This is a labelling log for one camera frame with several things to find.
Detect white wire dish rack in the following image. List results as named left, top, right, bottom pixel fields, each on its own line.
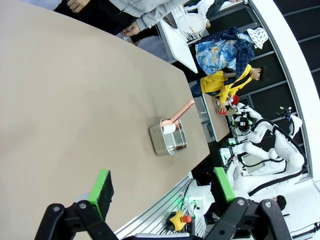
left=171, top=4, right=210, bottom=43

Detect white patterned hat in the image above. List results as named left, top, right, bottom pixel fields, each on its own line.
left=246, top=27, right=269, bottom=50

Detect steel rectangular container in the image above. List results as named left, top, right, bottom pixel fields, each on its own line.
left=148, top=118, right=188, bottom=157

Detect aluminium frame rail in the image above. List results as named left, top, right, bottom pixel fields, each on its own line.
left=114, top=174, right=198, bottom=238

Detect person's left hand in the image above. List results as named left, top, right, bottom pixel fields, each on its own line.
left=119, top=24, right=141, bottom=37

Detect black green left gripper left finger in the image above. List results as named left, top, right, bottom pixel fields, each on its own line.
left=33, top=169, right=118, bottom=240

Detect blue floral shirt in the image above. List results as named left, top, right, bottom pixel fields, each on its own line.
left=194, top=37, right=237, bottom=76

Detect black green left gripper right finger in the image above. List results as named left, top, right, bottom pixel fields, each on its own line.
left=204, top=166, right=293, bottom=240

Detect person's right hand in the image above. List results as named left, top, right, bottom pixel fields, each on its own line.
left=66, top=0, right=87, bottom=13

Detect person's left forearm grey sleeve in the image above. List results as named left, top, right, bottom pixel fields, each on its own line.
left=135, top=8, right=177, bottom=30

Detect yellow emergency stop button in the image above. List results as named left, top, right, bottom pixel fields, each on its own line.
left=169, top=211, right=193, bottom=232

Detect computer monitor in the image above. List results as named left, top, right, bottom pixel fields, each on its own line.
left=241, top=152, right=263, bottom=173

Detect pink spoon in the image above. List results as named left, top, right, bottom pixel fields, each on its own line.
left=159, top=99, right=195, bottom=136

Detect white round plate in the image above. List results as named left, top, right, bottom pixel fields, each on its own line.
left=177, top=12, right=207, bottom=35

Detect person dark vest white sleeves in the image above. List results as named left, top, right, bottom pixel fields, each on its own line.
left=186, top=0, right=248, bottom=29

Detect person in grey hoodie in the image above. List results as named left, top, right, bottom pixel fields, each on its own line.
left=53, top=0, right=191, bottom=43

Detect white control box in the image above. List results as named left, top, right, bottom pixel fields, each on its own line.
left=186, top=186, right=216, bottom=221

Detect small brown top table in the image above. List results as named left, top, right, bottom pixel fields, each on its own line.
left=201, top=93, right=230, bottom=143

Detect navy plaid shirt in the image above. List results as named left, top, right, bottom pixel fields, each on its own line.
left=224, top=26, right=256, bottom=79

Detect person in yellow jacket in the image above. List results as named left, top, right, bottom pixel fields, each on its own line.
left=199, top=63, right=268, bottom=116

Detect white robot arm black hose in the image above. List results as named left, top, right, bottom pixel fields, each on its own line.
left=233, top=106, right=308, bottom=199

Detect person with black hair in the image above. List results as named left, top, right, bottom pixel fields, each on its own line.
left=271, top=193, right=288, bottom=211

